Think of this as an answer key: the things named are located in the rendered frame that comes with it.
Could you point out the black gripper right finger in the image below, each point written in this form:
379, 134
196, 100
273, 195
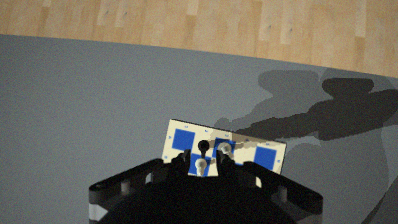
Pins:
304, 205

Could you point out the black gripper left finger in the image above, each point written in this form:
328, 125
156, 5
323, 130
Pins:
104, 194

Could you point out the blue and cream checkered board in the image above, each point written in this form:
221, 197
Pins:
182, 135

